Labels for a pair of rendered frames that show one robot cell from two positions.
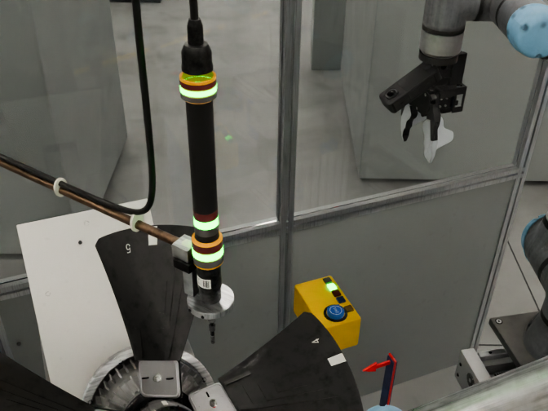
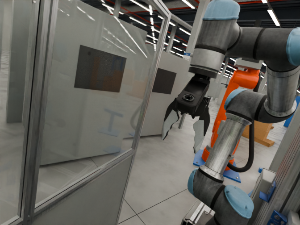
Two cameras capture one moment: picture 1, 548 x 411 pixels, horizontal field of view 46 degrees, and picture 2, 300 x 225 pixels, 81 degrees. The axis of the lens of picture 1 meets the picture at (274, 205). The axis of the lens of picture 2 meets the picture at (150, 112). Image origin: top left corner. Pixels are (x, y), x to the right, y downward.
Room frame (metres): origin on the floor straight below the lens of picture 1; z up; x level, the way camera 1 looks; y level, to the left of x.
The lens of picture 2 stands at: (0.90, 0.10, 1.65)
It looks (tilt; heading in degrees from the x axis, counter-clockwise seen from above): 13 degrees down; 314
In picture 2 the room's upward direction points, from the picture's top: 15 degrees clockwise
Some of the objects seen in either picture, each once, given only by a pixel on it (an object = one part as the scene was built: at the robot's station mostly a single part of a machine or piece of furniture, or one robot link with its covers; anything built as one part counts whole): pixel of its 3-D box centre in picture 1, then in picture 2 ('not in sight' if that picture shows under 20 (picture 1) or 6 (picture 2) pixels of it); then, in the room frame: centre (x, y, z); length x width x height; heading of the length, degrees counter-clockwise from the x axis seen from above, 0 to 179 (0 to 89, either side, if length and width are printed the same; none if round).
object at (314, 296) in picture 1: (325, 315); not in sight; (1.12, -0.13, 1.02); 0.16 x 0.10 x 0.11; 22
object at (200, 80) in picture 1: (198, 86); not in sight; (0.71, 0.09, 1.80); 0.04 x 0.04 x 0.03
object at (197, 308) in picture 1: (204, 276); not in sight; (0.72, 0.10, 1.50); 0.09 x 0.07 x 0.10; 57
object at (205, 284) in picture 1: (204, 189); not in sight; (0.71, 0.09, 1.66); 0.04 x 0.04 x 0.46
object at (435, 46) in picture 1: (439, 40); (205, 61); (1.14, -0.30, 1.70); 0.08 x 0.08 x 0.05
